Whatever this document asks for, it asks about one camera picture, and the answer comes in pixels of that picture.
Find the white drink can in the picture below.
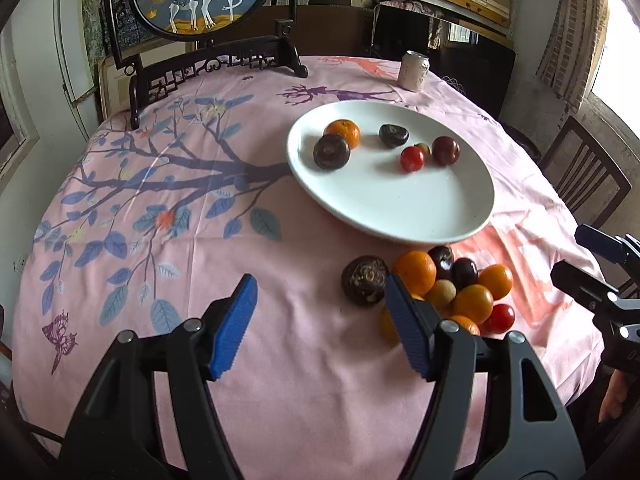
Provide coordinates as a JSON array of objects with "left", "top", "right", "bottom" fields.
[{"left": 398, "top": 50, "right": 431, "bottom": 92}]

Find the dark brown water chestnut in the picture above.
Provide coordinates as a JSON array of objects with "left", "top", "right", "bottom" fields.
[
  {"left": 378, "top": 124, "right": 410, "bottom": 149},
  {"left": 427, "top": 245, "right": 456, "bottom": 281}
]

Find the dark round passion fruit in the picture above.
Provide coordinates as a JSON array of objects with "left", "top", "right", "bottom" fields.
[
  {"left": 341, "top": 255, "right": 390, "bottom": 306},
  {"left": 313, "top": 134, "right": 351, "bottom": 170}
]

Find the marble slab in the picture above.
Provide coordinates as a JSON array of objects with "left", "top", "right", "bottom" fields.
[{"left": 81, "top": 0, "right": 109, "bottom": 62}]

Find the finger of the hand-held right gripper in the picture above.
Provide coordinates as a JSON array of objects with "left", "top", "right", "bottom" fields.
[
  {"left": 574, "top": 224, "right": 640, "bottom": 267},
  {"left": 550, "top": 260, "right": 626, "bottom": 311}
]

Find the orange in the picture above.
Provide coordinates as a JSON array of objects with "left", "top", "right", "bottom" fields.
[
  {"left": 392, "top": 250, "right": 437, "bottom": 297},
  {"left": 380, "top": 294, "right": 426, "bottom": 345},
  {"left": 477, "top": 264, "right": 514, "bottom": 301},
  {"left": 324, "top": 119, "right": 362, "bottom": 150},
  {"left": 452, "top": 284, "right": 495, "bottom": 325},
  {"left": 448, "top": 315, "right": 481, "bottom": 337}
]

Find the blue patterned picture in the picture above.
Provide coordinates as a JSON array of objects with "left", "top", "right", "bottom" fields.
[{"left": 111, "top": 0, "right": 151, "bottom": 47}]

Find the dark red plum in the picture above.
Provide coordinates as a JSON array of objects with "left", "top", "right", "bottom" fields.
[
  {"left": 431, "top": 135, "right": 461, "bottom": 167},
  {"left": 451, "top": 257, "right": 479, "bottom": 291}
]

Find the pink printed tablecloth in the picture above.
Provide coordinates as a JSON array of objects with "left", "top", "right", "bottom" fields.
[{"left": 12, "top": 54, "right": 608, "bottom": 468}]

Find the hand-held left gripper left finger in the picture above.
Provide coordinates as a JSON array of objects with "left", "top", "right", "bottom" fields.
[{"left": 59, "top": 274, "right": 259, "bottom": 480}]

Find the brown wooden chair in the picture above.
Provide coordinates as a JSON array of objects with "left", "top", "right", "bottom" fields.
[{"left": 540, "top": 115, "right": 632, "bottom": 229}]

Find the window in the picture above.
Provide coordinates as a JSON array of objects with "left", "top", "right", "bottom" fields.
[{"left": 590, "top": 0, "right": 640, "bottom": 118}]

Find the person's right hand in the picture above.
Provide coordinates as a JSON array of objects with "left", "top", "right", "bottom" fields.
[{"left": 597, "top": 372, "right": 629, "bottom": 424}]

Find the white door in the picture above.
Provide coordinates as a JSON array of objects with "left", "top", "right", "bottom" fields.
[{"left": 0, "top": 22, "right": 42, "bottom": 177}]

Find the red cherry tomato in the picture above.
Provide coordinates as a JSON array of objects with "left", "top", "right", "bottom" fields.
[
  {"left": 399, "top": 146, "right": 426, "bottom": 173},
  {"left": 483, "top": 304, "right": 516, "bottom": 335}
]

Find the white oval plate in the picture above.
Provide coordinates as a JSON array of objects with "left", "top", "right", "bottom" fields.
[{"left": 286, "top": 100, "right": 496, "bottom": 244}]

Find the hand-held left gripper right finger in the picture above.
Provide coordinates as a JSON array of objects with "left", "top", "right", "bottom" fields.
[{"left": 384, "top": 274, "right": 586, "bottom": 480}]

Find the dark chair with cloth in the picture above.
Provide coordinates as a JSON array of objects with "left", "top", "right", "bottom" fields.
[{"left": 371, "top": 2, "right": 453, "bottom": 59}]

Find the patterned curtain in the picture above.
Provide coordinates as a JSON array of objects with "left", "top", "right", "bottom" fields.
[{"left": 535, "top": 0, "right": 612, "bottom": 114}]

